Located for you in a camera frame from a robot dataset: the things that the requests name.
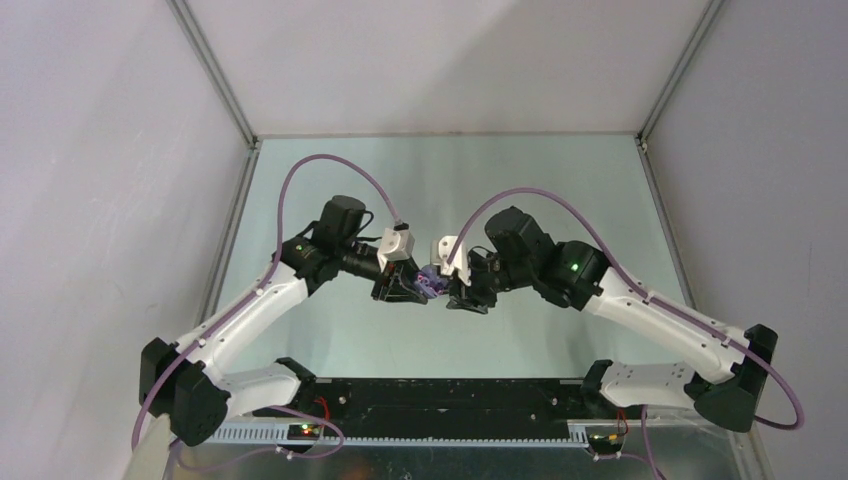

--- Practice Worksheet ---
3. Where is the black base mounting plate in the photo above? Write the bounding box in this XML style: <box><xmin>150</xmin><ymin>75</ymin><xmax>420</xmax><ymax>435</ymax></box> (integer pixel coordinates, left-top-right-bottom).
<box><xmin>287</xmin><ymin>378</ymin><xmax>639</xmax><ymax>441</ymax></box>

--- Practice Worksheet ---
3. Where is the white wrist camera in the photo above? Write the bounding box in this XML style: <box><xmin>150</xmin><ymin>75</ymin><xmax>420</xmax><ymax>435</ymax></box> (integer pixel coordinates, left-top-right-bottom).
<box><xmin>430</xmin><ymin>235</ymin><xmax>472</xmax><ymax>287</ymax></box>
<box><xmin>376</xmin><ymin>223</ymin><xmax>415</xmax><ymax>272</ymax></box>

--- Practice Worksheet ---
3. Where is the aluminium frame rail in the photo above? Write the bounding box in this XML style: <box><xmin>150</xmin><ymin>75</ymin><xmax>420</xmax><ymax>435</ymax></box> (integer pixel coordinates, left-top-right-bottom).
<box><xmin>165</xmin><ymin>0</ymin><xmax>261</xmax><ymax>193</ymax></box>

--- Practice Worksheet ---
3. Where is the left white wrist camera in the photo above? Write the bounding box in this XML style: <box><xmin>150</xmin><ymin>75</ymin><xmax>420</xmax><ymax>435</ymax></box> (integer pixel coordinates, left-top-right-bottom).
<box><xmin>376</xmin><ymin>223</ymin><xmax>415</xmax><ymax>272</ymax></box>

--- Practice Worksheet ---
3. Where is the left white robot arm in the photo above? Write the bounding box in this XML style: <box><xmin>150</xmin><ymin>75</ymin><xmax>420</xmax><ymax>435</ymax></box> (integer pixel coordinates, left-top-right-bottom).
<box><xmin>139</xmin><ymin>195</ymin><xmax>427</xmax><ymax>446</ymax></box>

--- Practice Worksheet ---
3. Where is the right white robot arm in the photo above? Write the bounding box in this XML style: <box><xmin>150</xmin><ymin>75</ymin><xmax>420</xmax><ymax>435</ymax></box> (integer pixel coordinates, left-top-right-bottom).
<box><xmin>431</xmin><ymin>207</ymin><xmax>778</xmax><ymax>433</ymax></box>

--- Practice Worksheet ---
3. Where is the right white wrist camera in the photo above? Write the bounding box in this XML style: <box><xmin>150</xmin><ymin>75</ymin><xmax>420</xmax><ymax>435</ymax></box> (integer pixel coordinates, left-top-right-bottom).
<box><xmin>430</xmin><ymin>235</ymin><xmax>472</xmax><ymax>287</ymax></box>

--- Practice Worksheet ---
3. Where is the purple earbud charging case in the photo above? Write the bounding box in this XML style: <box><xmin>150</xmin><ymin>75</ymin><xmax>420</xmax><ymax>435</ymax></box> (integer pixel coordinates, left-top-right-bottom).
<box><xmin>414</xmin><ymin>265</ymin><xmax>449</xmax><ymax>299</ymax></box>

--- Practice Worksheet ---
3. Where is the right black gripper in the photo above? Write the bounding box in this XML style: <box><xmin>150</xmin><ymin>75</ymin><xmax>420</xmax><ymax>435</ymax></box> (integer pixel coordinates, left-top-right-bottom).
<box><xmin>447</xmin><ymin>251</ymin><xmax>535</xmax><ymax>315</ymax></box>

